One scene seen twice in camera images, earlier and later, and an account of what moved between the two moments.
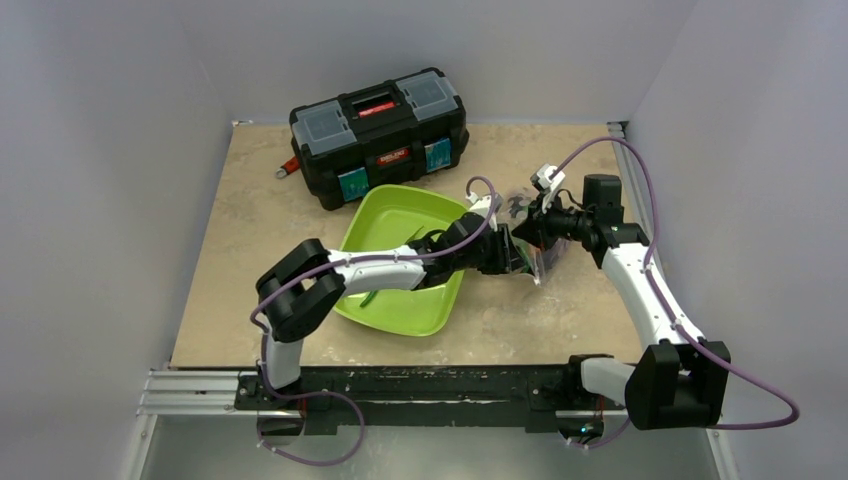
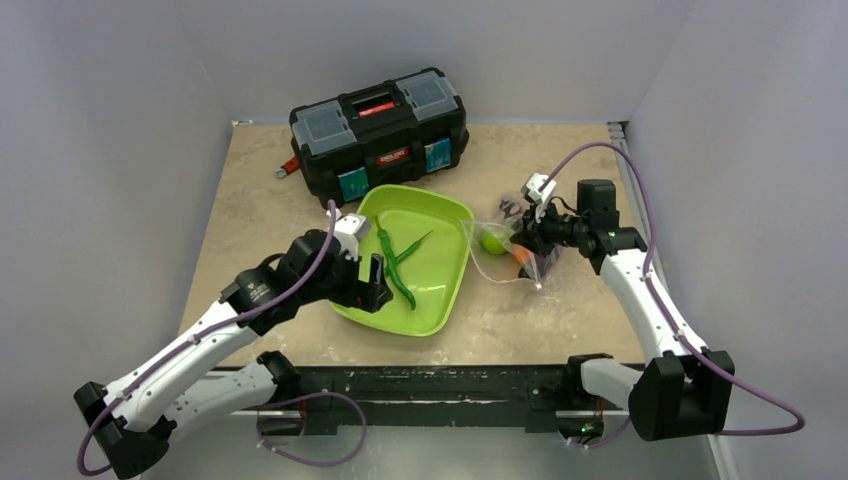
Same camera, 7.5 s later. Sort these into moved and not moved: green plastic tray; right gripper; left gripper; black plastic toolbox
Moved: left gripper
Not moved: green plastic tray; black plastic toolbox; right gripper
